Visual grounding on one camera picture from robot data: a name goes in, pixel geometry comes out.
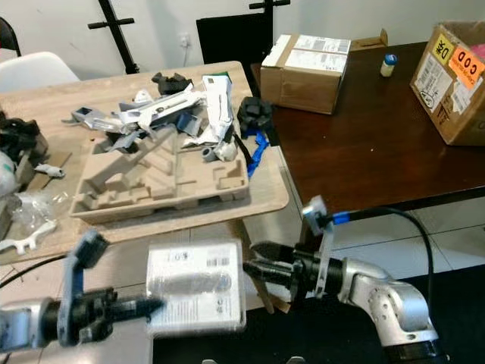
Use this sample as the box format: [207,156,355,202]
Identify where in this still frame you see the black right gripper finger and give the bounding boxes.
[244,262,293,288]
[248,242,293,267]

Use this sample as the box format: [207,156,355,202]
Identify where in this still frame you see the clear plastic blister package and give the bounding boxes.
[146,240,248,337]

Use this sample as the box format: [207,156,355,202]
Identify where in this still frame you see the white wrench-shaped plastic part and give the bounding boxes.
[0,220,60,256]

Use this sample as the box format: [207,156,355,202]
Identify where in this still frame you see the blue plastic clip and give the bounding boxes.
[246,130,270,177]

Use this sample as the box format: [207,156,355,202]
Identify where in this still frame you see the beige moulded pulp tray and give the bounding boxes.
[70,125,251,225]

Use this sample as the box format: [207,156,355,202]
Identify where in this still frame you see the clear crumpled plastic bag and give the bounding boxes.
[11,190,69,232]

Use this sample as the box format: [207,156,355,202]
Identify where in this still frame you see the dark brown wooden table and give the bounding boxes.
[250,42,485,313]

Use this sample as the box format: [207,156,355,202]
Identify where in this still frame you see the black bulky mechanical part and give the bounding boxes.
[236,97,276,137]

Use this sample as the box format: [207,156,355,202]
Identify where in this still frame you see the white crumpled paper package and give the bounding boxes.
[201,73,236,162]

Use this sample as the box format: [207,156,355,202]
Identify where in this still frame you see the taped cardboard box white labels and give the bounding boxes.
[260,33,352,115]

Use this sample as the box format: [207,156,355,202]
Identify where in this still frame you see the long white plastic robot part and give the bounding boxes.
[117,85,209,130]

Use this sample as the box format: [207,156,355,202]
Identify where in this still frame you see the small black plastic part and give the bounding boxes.
[152,72,194,96]

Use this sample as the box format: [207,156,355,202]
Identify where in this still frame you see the small bottle blue cap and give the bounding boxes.
[381,53,399,78]

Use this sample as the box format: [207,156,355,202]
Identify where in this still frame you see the black flat panel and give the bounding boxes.
[196,11,274,65]

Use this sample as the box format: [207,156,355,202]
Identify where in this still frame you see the light wooden table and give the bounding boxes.
[0,61,290,262]

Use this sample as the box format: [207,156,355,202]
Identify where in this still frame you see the small brown cardboard box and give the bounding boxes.
[349,29,389,52]

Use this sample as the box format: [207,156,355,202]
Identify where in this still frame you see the white plastic chair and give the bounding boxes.
[0,52,81,96]

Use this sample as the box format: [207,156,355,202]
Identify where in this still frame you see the black metal stand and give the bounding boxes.
[249,0,291,24]
[89,0,141,75]

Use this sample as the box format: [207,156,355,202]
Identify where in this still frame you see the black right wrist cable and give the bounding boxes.
[333,206,435,298]

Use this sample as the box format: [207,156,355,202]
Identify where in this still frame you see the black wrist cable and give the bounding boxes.
[333,206,435,298]
[0,254,73,289]

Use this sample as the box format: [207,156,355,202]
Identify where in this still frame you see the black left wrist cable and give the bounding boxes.
[0,254,73,289]

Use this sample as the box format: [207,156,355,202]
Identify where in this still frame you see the grey metal bracket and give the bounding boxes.
[72,106,111,130]

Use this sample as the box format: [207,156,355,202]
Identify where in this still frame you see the black device with cables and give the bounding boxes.
[0,114,40,171]

